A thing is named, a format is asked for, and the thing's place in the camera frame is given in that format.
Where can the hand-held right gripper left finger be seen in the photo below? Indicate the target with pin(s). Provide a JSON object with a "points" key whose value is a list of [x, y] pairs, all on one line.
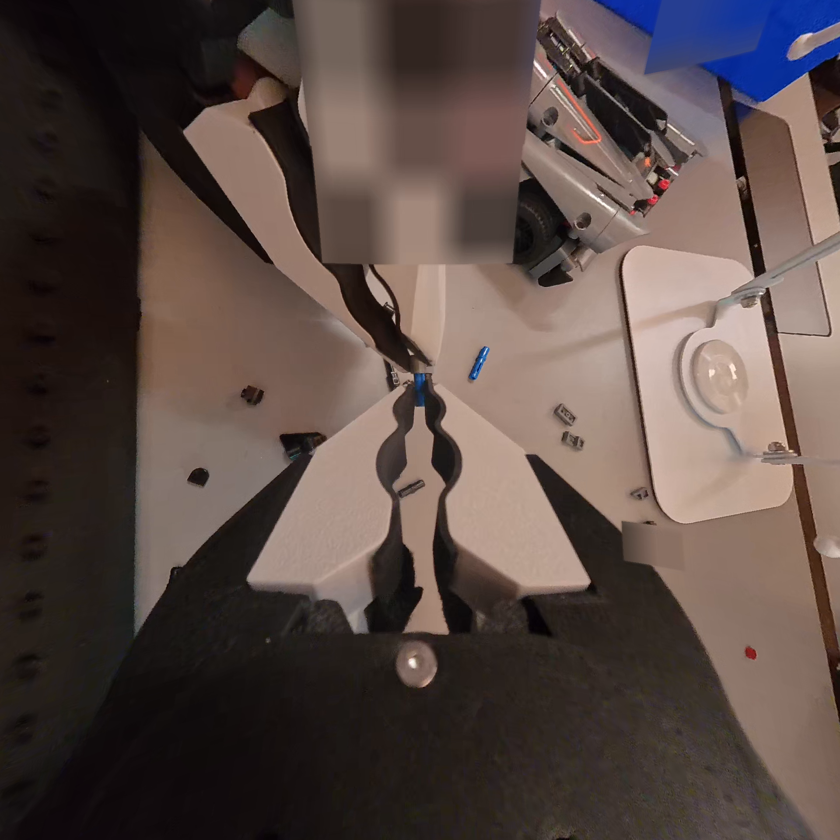
{"points": [[321, 525]]}

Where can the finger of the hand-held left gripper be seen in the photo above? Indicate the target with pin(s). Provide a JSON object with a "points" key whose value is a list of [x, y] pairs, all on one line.
{"points": [[428, 302], [243, 170]]}

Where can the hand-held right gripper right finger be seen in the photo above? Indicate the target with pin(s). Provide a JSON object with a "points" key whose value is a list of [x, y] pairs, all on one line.
{"points": [[512, 525]]}

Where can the small lego axle assembly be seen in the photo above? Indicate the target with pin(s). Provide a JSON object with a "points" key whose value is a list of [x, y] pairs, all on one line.
{"points": [[420, 363]]}

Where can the blue lego pin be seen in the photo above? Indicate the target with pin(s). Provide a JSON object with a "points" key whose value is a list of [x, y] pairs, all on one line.
{"points": [[480, 363], [418, 392]]}

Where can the black lego wedge piece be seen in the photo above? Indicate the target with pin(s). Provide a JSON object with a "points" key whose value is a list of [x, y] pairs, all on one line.
{"points": [[302, 443]]}

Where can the black lego pin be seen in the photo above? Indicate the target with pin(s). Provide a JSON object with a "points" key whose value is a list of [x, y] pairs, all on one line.
{"points": [[411, 489]]}

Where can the small grey lego brick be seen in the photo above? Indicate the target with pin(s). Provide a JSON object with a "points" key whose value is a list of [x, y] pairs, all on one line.
{"points": [[566, 413], [572, 439]]}

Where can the small black rounded lego piece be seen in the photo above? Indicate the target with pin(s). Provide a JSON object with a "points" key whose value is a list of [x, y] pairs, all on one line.
{"points": [[197, 476]]}

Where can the partly built lego car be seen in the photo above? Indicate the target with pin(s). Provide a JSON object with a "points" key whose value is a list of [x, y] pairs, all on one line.
{"points": [[590, 164]]}

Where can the white book stand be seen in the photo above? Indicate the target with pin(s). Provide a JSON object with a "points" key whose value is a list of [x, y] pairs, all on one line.
{"points": [[656, 361]]}

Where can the blue storage bin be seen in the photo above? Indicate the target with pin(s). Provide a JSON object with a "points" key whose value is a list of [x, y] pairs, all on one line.
{"points": [[754, 85]]}

